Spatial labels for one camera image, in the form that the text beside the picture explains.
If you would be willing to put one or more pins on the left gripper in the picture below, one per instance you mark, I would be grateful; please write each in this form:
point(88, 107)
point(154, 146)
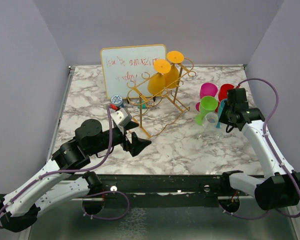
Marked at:
point(137, 145)

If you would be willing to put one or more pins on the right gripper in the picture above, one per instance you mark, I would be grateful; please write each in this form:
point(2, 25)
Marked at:
point(223, 118)

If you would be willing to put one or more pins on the red wine glass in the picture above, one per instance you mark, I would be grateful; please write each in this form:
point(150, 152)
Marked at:
point(223, 93)

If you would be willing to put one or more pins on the green wine glass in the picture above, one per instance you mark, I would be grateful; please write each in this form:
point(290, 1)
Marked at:
point(208, 104)

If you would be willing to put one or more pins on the clear wine glass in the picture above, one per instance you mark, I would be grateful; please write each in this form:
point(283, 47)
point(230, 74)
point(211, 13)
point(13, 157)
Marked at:
point(210, 121)
point(203, 137)

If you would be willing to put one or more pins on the pink wine glass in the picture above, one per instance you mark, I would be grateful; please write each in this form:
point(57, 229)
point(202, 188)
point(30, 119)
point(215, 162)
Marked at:
point(207, 89)

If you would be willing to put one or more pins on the orange wine glass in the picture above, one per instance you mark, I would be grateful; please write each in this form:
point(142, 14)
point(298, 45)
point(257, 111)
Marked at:
point(175, 57)
point(157, 82)

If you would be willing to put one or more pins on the teal wine glass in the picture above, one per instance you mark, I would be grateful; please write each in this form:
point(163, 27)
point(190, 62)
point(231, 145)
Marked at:
point(221, 106)

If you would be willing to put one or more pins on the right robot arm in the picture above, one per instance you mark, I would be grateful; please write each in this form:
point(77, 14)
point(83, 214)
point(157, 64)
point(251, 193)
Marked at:
point(281, 185)

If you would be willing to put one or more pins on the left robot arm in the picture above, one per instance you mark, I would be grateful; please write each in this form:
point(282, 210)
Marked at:
point(64, 177)

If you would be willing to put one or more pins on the blue white small can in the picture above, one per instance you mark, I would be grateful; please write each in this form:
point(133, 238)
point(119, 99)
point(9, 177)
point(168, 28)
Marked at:
point(117, 100)

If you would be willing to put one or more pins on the yellow framed whiteboard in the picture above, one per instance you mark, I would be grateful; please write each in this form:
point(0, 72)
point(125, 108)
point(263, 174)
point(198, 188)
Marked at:
point(124, 67)

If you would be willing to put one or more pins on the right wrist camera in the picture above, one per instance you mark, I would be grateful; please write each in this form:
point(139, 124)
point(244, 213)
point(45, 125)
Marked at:
point(237, 99)

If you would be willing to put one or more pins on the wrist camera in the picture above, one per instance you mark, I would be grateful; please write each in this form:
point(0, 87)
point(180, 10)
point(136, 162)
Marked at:
point(121, 117)
point(237, 99)

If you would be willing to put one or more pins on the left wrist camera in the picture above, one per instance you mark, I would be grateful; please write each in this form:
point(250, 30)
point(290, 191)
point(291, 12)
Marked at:
point(121, 117)

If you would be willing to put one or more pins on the gold wire glass rack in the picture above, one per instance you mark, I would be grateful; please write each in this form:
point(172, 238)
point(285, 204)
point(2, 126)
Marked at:
point(162, 110)

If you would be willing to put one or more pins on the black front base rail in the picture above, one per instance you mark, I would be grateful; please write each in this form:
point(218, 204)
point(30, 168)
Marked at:
point(162, 191)

